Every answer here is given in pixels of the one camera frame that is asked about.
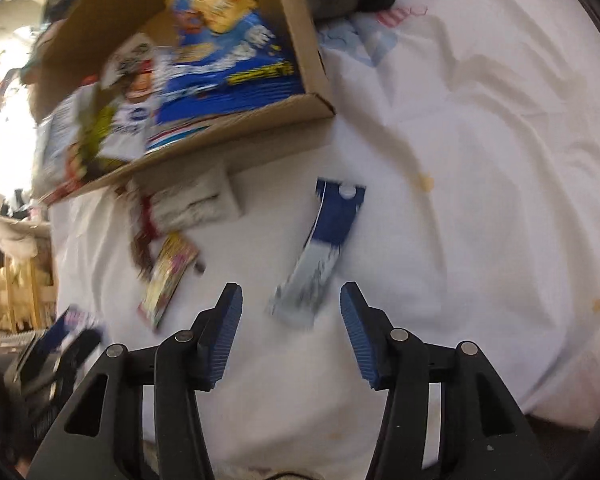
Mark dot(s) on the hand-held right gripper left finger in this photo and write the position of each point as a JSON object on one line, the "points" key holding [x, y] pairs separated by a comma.
{"points": [[225, 335]]}

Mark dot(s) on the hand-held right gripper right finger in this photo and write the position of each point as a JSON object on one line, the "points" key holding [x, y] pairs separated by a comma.
{"points": [[357, 335]]}

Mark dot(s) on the small blue snack packet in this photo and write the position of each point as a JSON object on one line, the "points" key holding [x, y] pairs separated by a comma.
{"points": [[77, 322]]}

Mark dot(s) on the yellow red snack packet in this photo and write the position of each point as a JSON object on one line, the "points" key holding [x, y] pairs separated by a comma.
{"points": [[167, 280]]}

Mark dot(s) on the blue white stick packet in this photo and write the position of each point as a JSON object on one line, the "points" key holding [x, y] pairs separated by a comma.
{"points": [[325, 240]]}

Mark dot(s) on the red white stick packet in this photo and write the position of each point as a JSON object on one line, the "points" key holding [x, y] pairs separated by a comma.
{"points": [[140, 230]]}

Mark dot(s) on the white snack bar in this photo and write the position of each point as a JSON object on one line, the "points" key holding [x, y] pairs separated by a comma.
{"points": [[195, 202]]}

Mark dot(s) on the green yellow snack packet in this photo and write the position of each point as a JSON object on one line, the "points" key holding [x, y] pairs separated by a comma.
{"points": [[97, 135]]}

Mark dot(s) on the white red snack packet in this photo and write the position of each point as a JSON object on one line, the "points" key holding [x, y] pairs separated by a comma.
{"points": [[130, 105]]}

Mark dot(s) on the blue yellow bear snack packet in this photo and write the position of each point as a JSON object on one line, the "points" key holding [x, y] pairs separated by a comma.
{"points": [[220, 60]]}

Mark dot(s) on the brown cardboard box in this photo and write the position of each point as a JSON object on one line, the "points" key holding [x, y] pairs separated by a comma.
{"points": [[310, 60]]}

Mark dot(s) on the white bed sheet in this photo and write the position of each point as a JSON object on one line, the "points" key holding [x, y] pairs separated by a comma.
{"points": [[455, 210]]}

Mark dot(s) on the wooden frame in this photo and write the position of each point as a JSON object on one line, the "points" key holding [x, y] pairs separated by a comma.
{"points": [[15, 280]]}

